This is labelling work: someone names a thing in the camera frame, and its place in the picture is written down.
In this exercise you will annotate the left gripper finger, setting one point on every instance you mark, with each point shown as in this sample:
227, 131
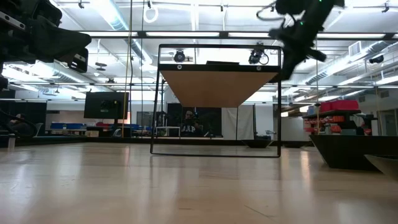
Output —
59, 31
65, 48

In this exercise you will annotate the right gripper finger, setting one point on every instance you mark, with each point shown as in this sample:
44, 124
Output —
286, 60
297, 57

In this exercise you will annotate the black teardrop plate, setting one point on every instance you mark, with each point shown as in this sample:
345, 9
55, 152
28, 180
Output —
297, 144

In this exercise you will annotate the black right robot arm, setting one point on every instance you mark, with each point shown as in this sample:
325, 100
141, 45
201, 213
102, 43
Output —
311, 6

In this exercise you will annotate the black leaf-shaped plate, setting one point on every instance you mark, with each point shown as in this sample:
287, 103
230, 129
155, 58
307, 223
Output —
387, 165
258, 143

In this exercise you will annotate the black ceiling disc fixture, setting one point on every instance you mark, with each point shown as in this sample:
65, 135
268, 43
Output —
101, 64

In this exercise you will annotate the white air vent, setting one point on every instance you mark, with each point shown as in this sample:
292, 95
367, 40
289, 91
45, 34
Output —
354, 49

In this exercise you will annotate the red bin storage rack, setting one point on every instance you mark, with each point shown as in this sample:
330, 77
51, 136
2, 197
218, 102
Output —
339, 105

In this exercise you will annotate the person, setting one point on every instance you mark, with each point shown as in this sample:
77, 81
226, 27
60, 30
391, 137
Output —
20, 119
189, 127

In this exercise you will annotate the blue storage bin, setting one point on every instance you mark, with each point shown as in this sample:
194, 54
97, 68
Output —
66, 126

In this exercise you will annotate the black ceiling dome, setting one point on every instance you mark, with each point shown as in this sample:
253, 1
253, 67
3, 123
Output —
376, 59

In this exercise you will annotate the white partition screen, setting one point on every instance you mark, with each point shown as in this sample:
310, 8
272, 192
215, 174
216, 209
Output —
239, 124

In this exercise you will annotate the black wavy square plate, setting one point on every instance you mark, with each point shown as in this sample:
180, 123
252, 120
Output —
351, 152

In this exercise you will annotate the black partition panel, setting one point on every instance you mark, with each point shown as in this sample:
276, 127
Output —
174, 115

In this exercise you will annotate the white small table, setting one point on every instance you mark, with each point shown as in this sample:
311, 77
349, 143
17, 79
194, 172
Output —
168, 127

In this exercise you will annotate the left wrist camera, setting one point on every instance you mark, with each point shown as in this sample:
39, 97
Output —
77, 62

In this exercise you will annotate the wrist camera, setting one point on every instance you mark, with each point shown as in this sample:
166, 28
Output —
317, 55
77, 62

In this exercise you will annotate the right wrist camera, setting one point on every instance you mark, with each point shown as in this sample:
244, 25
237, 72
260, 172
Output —
317, 55

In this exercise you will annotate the silver air duct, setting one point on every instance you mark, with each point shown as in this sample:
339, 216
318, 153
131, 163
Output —
40, 70
115, 18
342, 66

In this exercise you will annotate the black overhead rig frame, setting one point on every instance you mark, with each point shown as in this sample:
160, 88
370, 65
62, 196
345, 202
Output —
224, 35

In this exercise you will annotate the wooden riser shelf black frame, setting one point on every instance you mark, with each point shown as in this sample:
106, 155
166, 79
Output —
217, 90

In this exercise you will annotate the small grey post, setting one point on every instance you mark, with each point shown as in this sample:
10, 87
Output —
12, 142

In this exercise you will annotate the black round overhead camera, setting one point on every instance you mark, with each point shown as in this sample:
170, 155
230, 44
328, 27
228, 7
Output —
179, 56

